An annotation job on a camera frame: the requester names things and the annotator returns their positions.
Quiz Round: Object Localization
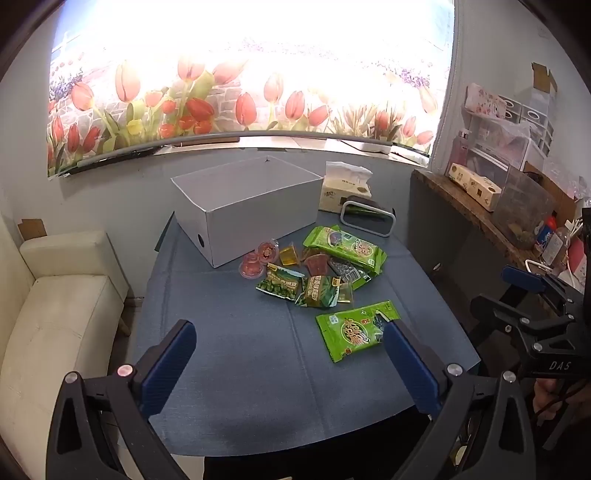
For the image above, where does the brown cardboard piece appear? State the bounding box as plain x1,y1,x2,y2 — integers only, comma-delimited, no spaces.
17,218,47,238

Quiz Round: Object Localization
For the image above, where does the cream box with holes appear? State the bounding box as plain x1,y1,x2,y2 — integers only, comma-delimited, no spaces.
448,163,502,212

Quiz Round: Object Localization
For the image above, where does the wooden shelf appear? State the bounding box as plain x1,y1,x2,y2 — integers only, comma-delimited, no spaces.
411,168,555,268

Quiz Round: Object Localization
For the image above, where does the floral pouch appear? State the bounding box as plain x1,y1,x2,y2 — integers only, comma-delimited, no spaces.
465,83,513,121

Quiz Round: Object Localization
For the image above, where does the white drawer organizer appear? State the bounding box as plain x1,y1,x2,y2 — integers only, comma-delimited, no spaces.
503,97,555,158

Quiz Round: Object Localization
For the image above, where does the pink bottle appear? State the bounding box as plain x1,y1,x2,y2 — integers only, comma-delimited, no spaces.
450,130,472,171

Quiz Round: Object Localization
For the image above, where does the cream sofa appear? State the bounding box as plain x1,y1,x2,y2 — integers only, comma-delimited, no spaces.
0,231,130,462

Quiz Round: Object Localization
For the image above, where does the white cardboard box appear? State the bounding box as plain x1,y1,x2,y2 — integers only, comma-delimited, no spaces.
171,155,324,268

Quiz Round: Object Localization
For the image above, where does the clear plastic container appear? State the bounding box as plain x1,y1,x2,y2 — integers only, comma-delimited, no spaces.
490,165,557,250

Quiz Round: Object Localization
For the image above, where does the small green pea packet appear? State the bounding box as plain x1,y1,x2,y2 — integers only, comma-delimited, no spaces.
295,275,341,308
256,269,305,301

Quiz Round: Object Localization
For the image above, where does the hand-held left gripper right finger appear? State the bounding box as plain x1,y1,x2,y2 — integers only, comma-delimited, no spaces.
382,319,536,480

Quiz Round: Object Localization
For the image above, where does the person's right hand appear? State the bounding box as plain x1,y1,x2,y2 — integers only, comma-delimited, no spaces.
532,378,570,422

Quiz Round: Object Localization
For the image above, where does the cardboard piece on wall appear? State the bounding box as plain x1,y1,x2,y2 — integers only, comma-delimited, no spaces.
531,62,558,93

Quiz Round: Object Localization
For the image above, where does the large green snack packet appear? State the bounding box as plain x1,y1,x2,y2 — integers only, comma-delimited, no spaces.
315,300,402,364
302,224,389,273

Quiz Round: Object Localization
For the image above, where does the blue tablecloth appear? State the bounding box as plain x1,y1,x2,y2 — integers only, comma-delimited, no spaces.
127,212,481,457

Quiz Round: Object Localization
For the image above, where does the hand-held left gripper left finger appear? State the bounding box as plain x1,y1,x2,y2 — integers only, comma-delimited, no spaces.
46,319,198,480

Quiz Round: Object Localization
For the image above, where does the grey handled basket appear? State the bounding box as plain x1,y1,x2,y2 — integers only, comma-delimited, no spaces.
339,196,398,237

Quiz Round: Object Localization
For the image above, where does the plastic bottle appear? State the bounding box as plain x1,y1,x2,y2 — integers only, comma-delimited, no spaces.
540,226,571,266

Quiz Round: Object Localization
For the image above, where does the grey snack packet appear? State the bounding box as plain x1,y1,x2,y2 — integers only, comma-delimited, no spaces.
330,258,370,289

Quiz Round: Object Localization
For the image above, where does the clear plastic drawer unit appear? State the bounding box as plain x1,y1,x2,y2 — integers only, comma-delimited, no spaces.
450,115,532,185

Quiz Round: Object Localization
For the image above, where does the tissue box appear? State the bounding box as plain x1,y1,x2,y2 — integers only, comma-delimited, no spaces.
318,161,374,214

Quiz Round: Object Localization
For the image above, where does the tulip wall poster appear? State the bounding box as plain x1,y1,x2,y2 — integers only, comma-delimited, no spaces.
46,0,455,178

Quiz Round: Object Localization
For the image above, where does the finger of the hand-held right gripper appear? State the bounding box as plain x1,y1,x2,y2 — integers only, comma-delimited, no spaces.
471,295,571,356
502,265,578,319

